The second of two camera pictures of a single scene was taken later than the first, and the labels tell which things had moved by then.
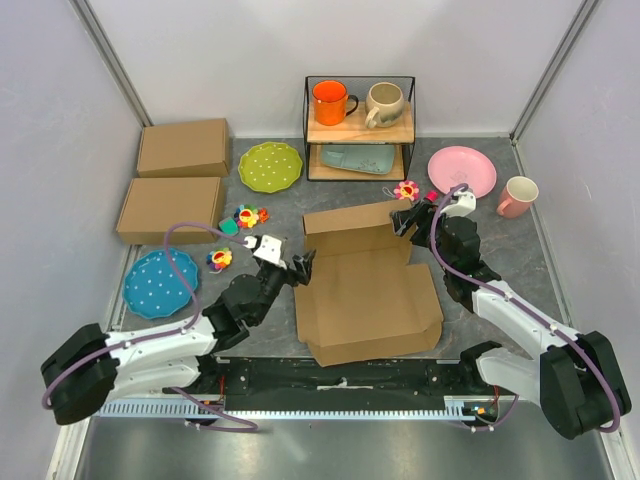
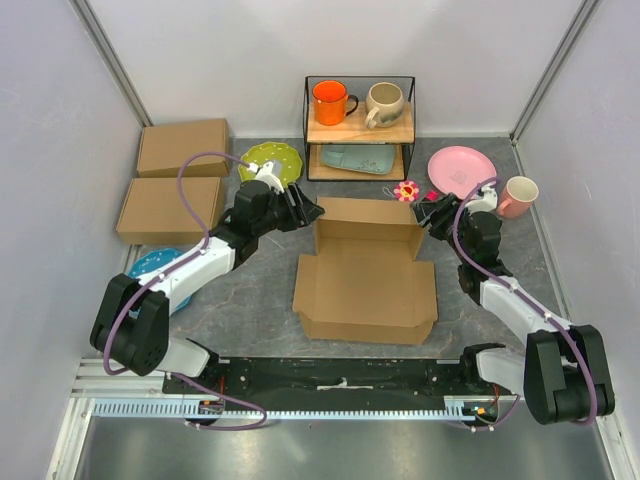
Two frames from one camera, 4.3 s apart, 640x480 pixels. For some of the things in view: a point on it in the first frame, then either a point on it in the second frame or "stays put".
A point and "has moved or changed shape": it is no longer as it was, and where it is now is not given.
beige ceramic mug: x=387 y=100 stays put
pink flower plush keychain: x=405 y=190 stays put
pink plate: x=451 y=166 stays put
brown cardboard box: x=364 y=299 has moved or changed shape
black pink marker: x=432 y=195 stays put
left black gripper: x=301 y=271 to x=297 y=217
